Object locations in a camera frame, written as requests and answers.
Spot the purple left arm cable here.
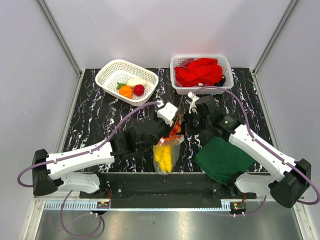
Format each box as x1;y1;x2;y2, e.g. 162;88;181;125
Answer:
16;101;163;238

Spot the folded green cloth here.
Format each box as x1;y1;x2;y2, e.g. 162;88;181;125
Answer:
195;137;255;186

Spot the red fake strawberry bunch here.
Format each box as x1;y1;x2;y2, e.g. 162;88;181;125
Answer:
166;122;183;144

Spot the pale cream fake food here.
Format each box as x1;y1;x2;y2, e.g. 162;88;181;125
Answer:
116;78;147;90

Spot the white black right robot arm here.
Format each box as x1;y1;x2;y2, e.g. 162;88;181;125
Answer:
182;92;312;208

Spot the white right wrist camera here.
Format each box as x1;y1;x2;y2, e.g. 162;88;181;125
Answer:
187;91;200;114

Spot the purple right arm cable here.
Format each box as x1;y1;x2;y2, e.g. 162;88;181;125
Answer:
194;86;320;217

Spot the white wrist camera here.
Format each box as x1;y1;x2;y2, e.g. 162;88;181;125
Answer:
156;102;178;127
187;91;200;114

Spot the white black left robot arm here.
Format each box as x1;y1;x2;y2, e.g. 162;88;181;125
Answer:
32;119;173;198

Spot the red fake apple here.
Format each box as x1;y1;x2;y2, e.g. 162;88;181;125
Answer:
133;84;145;96

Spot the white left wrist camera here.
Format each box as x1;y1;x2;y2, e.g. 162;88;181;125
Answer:
156;102;178;127

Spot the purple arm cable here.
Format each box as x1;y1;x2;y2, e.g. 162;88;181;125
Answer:
16;101;163;238
194;86;320;217

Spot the clear zip top bag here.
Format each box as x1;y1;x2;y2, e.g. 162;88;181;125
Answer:
153;114;185;175

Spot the orange fake fruit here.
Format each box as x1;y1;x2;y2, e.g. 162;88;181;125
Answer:
118;85;133;99

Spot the white rectangular slotted basket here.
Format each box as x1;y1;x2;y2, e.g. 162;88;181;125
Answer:
170;54;234;95

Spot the yellow fake banana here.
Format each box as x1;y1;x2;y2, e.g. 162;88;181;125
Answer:
154;145;173;173

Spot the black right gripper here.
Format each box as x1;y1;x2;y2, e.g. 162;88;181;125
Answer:
176;110;211;136

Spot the red cloth in basket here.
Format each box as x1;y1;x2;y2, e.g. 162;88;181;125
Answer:
174;58;226;88

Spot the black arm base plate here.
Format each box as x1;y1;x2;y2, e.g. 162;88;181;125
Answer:
79;172;257;211

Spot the white oval perforated basket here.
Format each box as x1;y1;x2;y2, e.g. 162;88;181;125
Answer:
95;59;159;107

